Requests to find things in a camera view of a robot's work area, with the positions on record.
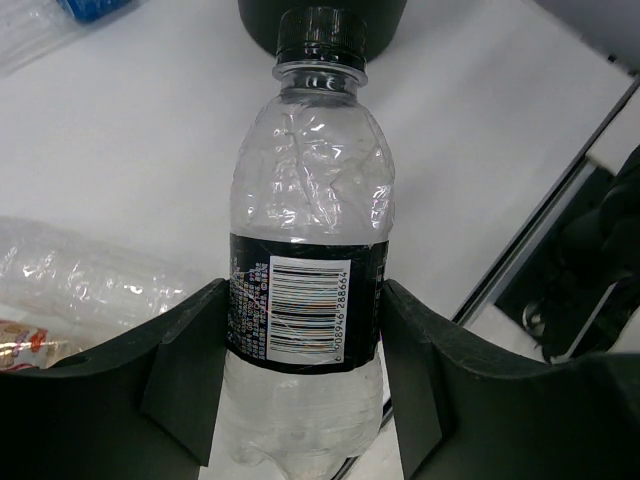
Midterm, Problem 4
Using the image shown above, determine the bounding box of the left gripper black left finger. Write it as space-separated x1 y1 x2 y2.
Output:
1 279 228 479

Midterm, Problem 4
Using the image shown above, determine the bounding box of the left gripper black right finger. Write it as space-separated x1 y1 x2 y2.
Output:
382 280 639 479

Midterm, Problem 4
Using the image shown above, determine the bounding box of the red-capped red-label bottle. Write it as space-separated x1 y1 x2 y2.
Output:
1 320 68 372

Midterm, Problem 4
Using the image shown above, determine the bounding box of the black-capped black-label clear bottle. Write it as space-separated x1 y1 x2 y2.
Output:
222 7 399 480

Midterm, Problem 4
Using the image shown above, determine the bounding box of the blue-label clear bottle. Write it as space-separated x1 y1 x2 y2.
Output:
1 0 142 78

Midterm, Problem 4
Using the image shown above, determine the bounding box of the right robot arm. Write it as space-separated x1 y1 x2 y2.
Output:
496 150 639 363

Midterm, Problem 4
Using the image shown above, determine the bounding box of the black cylindrical bin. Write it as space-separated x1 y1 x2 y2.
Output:
238 0 407 62

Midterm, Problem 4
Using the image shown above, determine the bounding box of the large clear unlabelled bottle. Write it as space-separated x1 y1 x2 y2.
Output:
1 216 207 331

